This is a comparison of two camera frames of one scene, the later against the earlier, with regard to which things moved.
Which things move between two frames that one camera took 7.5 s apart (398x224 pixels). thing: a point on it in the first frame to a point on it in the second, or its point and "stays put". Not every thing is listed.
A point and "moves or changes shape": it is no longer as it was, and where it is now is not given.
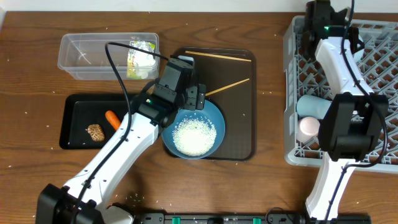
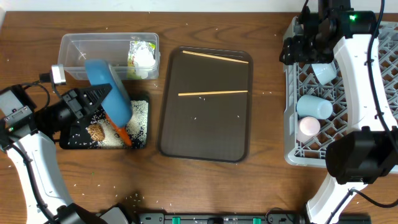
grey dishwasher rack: (303, 77) stays put
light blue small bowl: (358, 56) moves or changes shape
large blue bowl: (193, 134) to (114, 98)
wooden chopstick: (238, 83) to (203, 93)
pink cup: (308, 129) stays put
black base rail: (249, 218) stays put
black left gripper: (195, 97) to (74, 103)
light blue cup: (309, 106) stays put
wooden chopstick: (217, 55) stays put
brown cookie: (96, 132) stays put
